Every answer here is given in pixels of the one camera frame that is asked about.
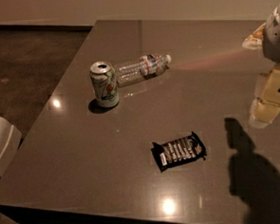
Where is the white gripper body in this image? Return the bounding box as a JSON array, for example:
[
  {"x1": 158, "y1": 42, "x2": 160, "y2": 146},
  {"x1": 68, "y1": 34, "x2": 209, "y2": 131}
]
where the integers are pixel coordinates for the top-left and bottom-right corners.
[{"x1": 262, "y1": 2, "x2": 280, "y2": 63}]

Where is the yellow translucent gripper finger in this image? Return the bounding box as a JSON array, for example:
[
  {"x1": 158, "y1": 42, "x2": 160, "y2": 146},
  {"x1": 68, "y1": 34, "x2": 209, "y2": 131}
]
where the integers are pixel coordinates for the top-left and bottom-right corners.
[
  {"x1": 242, "y1": 23, "x2": 266, "y2": 50},
  {"x1": 249, "y1": 64, "x2": 280, "y2": 129}
]

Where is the black rxbar chocolate wrapper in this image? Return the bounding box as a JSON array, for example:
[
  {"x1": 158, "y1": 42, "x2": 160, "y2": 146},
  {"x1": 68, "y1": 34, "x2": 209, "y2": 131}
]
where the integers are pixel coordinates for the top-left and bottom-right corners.
[{"x1": 151, "y1": 132, "x2": 206, "y2": 172}]

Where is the white green 7up can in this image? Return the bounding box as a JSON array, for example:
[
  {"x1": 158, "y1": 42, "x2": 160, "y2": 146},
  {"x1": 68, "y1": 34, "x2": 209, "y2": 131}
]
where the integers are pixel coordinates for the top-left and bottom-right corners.
[{"x1": 90, "y1": 61, "x2": 120, "y2": 108}]

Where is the clear plastic water bottle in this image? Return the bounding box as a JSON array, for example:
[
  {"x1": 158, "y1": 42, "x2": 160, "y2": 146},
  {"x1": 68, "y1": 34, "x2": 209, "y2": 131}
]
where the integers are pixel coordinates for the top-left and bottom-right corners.
[{"x1": 114, "y1": 53, "x2": 172, "y2": 86}]

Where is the white chair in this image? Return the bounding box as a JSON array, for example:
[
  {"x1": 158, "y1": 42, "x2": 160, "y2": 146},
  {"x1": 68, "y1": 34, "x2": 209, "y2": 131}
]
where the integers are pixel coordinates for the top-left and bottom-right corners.
[{"x1": 0, "y1": 117, "x2": 22, "y2": 178}]

